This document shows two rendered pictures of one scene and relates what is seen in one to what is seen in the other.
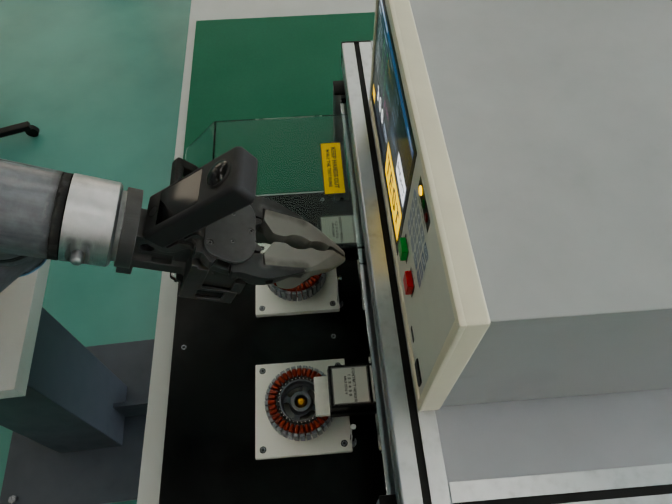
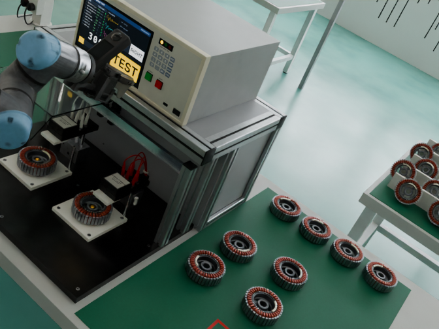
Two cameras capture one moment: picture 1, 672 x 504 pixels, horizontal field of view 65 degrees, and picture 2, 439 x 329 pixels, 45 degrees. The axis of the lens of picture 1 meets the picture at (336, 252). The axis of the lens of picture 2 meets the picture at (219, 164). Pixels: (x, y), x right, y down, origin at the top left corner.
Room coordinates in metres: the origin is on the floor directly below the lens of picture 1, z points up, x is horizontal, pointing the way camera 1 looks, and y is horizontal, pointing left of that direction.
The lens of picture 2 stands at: (-0.54, 0.91, 1.79)
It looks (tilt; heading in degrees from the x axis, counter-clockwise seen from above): 32 degrees down; 298
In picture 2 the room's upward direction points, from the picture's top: 23 degrees clockwise
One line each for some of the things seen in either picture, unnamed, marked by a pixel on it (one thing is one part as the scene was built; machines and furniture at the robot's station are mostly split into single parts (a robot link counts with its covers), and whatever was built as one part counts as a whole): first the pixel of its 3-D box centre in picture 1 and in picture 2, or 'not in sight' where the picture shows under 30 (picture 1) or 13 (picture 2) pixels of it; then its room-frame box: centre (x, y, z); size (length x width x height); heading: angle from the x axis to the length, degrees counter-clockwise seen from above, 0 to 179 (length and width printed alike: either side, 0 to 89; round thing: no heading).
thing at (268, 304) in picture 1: (296, 276); (36, 167); (0.48, 0.07, 0.78); 0.15 x 0.15 x 0.01; 4
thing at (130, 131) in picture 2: (362, 259); (106, 111); (0.37, -0.04, 1.03); 0.62 x 0.01 x 0.03; 4
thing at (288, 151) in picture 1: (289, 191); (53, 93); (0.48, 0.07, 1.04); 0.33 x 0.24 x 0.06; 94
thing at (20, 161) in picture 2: (295, 270); (37, 160); (0.48, 0.07, 0.80); 0.11 x 0.11 x 0.04
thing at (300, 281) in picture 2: not in sight; (289, 273); (-0.24, -0.33, 0.77); 0.11 x 0.11 x 0.04
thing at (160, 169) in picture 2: not in sight; (134, 129); (0.38, -0.19, 0.92); 0.66 x 0.01 x 0.30; 4
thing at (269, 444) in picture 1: (302, 406); (90, 214); (0.24, 0.05, 0.78); 0.15 x 0.15 x 0.01; 4
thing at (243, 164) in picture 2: not in sight; (237, 175); (0.07, -0.36, 0.91); 0.28 x 0.03 x 0.32; 94
